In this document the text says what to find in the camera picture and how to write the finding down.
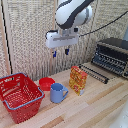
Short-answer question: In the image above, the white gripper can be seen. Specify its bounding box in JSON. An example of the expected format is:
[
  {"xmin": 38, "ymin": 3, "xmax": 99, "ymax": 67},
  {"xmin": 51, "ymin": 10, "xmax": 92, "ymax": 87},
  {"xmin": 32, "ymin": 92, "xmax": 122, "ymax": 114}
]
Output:
[{"xmin": 44, "ymin": 28, "xmax": 81, "ymax": 59}]

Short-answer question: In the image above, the red bowl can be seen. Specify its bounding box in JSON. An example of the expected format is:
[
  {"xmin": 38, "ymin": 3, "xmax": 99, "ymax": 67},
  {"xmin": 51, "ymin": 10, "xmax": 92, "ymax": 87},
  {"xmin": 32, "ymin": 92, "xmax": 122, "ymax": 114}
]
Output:
[{"xmin": 38, "ymin": 76, "xmax": 57, "ymax": 93}]

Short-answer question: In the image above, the metal wire oven rack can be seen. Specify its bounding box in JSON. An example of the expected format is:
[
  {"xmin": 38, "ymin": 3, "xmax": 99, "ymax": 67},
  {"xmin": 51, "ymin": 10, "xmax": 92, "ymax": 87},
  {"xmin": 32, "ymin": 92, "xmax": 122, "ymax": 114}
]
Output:
[{"xmin": 92, "ymin": 53, "xmax": 128, "ymax": 73}]

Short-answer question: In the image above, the black toaster oven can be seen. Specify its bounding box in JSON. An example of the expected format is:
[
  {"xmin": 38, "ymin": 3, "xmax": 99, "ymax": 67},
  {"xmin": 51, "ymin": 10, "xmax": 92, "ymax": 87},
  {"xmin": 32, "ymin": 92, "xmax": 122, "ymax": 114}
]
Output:
[{"xmin": 90, "ymin": 37, "xmax": 128, "ymax": 80}]

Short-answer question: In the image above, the orange yellow food box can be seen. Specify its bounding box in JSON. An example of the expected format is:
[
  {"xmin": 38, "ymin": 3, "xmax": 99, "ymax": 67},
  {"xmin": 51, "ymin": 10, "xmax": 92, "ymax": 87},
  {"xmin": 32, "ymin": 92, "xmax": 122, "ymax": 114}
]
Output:
[{"xmin": 68, "ymin": 65, "xmax": 89, "ymax": 97}]

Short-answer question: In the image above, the blue mug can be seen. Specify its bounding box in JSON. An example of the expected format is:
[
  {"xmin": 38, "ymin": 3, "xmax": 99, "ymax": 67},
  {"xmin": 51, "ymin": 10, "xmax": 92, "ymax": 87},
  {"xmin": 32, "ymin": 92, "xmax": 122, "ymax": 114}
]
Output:
[{"xmin": 49, "ymin": 82, "xmax": 70, "ymax": 105}]

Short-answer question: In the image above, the red plastic shopping basket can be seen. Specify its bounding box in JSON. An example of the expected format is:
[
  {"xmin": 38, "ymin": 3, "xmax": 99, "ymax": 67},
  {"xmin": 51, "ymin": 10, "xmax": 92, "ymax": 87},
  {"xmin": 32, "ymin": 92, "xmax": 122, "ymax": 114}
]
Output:
[{"xmin": 0, "ymin": 72, "xmax": 46, "ymax": 125}]

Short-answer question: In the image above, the black cable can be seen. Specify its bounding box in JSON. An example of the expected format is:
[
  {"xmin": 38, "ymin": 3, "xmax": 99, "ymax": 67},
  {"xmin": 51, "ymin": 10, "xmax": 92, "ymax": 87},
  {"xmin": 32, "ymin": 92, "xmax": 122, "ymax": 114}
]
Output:
[{"xmin": 78, "ymin": 9, "xmax": 128, "ymax": 38}]

